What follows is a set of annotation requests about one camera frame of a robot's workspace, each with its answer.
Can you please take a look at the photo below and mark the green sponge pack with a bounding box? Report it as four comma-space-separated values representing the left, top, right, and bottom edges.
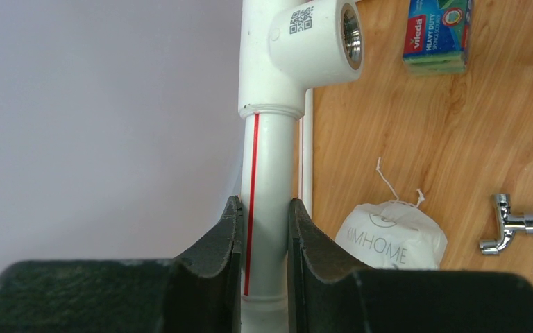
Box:
403, 0, 474, 75

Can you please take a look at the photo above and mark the white drawstring bag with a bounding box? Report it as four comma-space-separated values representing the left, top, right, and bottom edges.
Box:
334, 157, 448, 271

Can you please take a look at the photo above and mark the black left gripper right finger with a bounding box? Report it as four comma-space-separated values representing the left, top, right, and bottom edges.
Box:
287, 198, 533, 332

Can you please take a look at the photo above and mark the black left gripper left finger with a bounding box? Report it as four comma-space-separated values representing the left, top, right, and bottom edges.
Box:
0, 196, 242, 332

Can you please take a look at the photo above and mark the white PVC pipe frame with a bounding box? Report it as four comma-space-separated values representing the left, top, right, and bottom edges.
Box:
238, 1, 364, 332

